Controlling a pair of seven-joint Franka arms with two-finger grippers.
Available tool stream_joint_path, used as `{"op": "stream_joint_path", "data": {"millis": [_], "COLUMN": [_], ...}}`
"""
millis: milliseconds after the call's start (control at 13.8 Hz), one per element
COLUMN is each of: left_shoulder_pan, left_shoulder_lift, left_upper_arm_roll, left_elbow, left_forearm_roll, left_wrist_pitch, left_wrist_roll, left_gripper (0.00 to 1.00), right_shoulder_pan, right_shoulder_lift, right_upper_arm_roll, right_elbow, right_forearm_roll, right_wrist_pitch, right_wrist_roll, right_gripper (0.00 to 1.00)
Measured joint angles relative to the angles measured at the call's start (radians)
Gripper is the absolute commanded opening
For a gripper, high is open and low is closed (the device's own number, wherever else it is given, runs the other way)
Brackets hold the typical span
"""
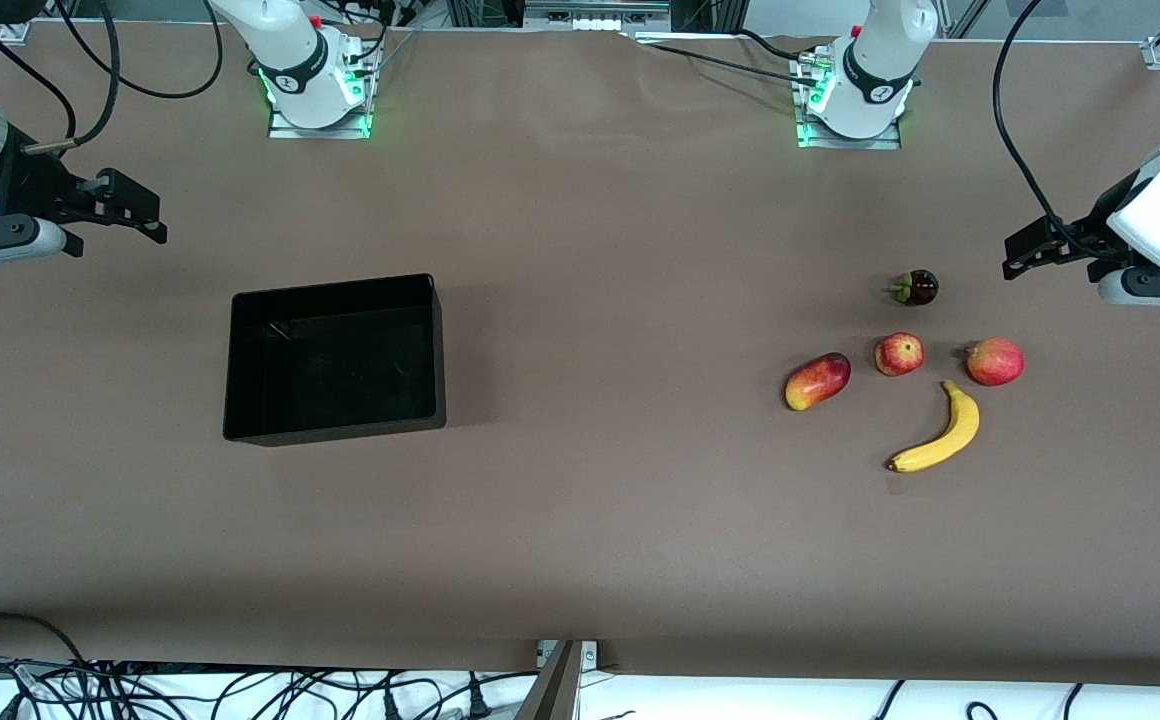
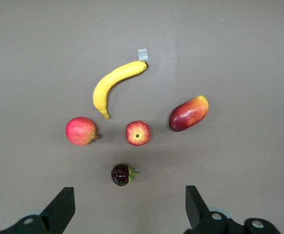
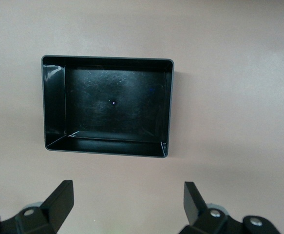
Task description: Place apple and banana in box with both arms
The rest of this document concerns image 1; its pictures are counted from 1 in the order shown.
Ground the short black table cable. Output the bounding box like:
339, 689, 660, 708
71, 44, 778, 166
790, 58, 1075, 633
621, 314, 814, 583
730, 28, 806, 63

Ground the black floor cable loop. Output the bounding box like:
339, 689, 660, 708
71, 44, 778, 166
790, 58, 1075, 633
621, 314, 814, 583
0, 611, 93, 671

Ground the brown table cover sheet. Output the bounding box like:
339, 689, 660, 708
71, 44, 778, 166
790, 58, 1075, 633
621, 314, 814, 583
0, 20, 1160, 687

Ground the red yellow apple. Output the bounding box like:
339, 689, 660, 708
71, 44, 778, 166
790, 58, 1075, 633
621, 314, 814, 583
874, 332, 925, 378

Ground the grey slanted bar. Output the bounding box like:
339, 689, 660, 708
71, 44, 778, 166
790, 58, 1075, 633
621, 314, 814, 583
515, 640, 583, 720

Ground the long black table cable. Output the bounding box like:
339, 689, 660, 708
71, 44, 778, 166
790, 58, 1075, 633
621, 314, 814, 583
635, 42, 821, 89

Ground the dark purple mangosteen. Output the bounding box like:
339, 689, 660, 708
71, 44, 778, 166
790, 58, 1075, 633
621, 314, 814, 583
885, 269, 940, 307

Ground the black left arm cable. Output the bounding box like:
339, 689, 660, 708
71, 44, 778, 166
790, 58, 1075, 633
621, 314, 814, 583
992, 0, 1106, 256

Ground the small metal bracket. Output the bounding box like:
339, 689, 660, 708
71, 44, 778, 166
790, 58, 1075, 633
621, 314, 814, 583
537, 640, 599, 669

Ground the yellow banana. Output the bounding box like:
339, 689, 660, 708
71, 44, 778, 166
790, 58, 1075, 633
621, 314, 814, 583
887, 379, 981, 474

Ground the grey device box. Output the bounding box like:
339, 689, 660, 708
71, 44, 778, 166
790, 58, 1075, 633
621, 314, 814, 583
523, 0, 673, 33

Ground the black plastic box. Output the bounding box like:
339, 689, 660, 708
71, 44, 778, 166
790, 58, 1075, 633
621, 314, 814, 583
223, 273, 447, 447

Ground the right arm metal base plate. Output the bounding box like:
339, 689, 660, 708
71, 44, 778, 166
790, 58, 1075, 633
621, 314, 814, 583
268, 55, 373, 140

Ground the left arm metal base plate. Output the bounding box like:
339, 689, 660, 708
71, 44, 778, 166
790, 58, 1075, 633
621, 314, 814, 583
795, 50, 903, 151

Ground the red yellow mango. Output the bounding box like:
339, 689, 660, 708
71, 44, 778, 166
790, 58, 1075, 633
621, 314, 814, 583
785, 352, 852, 412

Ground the grey thin cable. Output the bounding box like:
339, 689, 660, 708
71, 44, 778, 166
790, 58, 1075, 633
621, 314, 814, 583
365, 28, 423, 76

